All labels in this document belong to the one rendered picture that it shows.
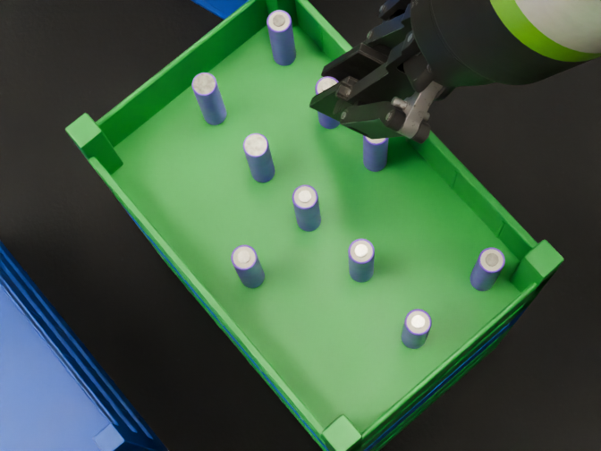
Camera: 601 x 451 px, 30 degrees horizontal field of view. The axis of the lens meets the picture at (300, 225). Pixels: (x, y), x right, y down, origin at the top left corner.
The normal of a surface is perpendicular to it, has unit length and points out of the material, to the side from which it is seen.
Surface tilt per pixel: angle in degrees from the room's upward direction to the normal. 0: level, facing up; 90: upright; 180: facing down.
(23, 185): 0
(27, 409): 0
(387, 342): 0
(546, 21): 85
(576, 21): 92
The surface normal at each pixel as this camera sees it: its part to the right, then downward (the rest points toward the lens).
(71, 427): -0.05, -0.25
